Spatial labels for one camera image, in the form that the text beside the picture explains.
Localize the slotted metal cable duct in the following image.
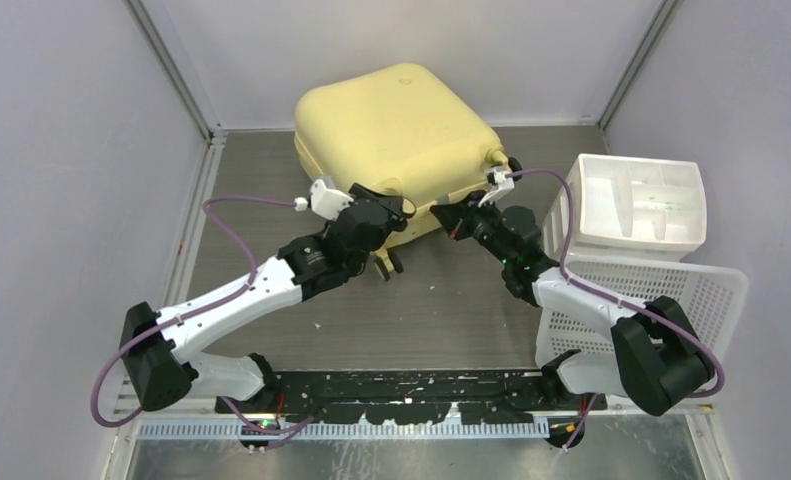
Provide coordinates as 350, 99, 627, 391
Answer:
135, 416, 550, 442

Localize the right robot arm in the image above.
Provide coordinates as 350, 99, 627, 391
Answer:
430, 195, 724, 416

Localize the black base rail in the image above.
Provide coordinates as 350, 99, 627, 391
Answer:
215, 369, 606, 425

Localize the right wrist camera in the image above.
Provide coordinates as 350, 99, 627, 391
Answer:
478, 166, 515, 208

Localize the white perforated plastic basket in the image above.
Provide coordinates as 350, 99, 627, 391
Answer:
506, 254, 748, 397

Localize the yellow hard-shell suitcase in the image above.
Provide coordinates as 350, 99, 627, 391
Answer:
294, 63, 519, 279

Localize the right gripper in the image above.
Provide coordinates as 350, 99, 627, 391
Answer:
432, 190, 515, 267

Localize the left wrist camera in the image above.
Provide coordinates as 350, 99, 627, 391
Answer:
293, 176, 354, 220

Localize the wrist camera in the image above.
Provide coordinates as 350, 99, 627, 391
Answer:
293, 176, 354, 220
478, 166, 515, 208

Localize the white divided organizer tray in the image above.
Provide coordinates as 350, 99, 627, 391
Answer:
542, 154, 708, 262

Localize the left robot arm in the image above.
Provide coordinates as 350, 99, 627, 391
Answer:
119, 177, 416, 413

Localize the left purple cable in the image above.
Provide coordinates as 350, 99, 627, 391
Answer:
90, 193, 317, 453

